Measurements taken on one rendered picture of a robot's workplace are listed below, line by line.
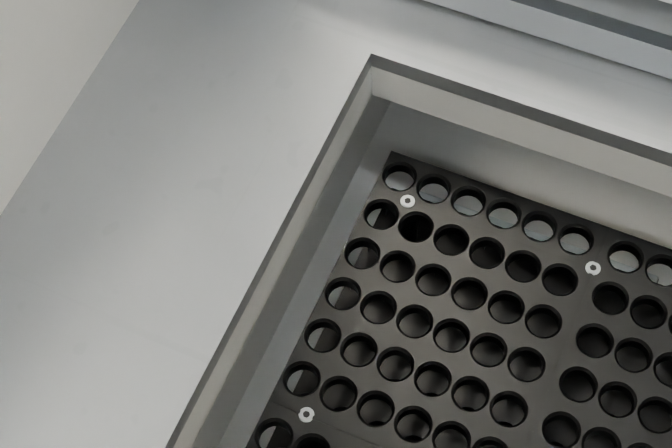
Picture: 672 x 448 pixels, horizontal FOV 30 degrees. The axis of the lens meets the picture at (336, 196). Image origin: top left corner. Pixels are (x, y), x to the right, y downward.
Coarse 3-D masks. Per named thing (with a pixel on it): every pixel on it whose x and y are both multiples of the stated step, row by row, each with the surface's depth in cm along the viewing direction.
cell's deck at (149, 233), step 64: (192, 0) 47; (256, 0) 47; (320, 0) 47; (384, 0) 47; (128, 64) 46; (192, 64) 46; (256, 64) 46; (320, 64) 46; (384, 64) 46; (448, 64) 45; (512, 64) 45; (576, 64) 45; (64, 128) 45; (128, 128) 45; (192, 128) 44; (256, 128) 44; (320, 128) 44; (512, 128) 46; (576, 128) 44; (640, 128) 44; (64, 192) 43; (128, 192) 43; (192, 192) 43; (256, 192) 43; (320, 192) 46; (0, 256) 42; (64, 256) 42; (128, 256) 42; (192, 256) 42; (256, 256) 42; (0, 320) 41; (64, 320) 41; (128, 320) 41; (192, 320) 41; (256, 320) 44; (0, 384) 40; (64, 384) 40; (128, 384) 40; (192, 384) 40
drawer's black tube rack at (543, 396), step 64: (384, 256) 47; (448, 256) 47; (512, 256) 47; (320, 320) 46; (384, 320) 49; (448, 320) 45; (512, 320) 48; (576, 320) 45; (640, 320) 48; (320, 384) 44; (384, 384) 44; (448, 384) 44; (512, 384) 44; (576, 384) 47; (640, 384) 44
